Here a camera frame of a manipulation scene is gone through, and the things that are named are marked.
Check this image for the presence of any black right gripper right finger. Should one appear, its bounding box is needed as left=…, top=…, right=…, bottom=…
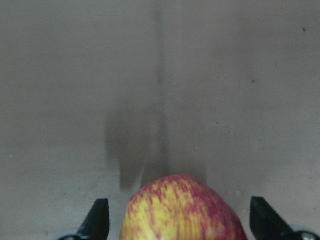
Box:
left=249, top=196, right=303, bottom=240

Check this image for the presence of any red yellow carried apple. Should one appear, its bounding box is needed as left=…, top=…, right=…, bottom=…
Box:
left=119, top=174, right=248, bottom=240

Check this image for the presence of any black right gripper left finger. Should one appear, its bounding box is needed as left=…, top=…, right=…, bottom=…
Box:
left=76, top=198, right=110, bottom=240

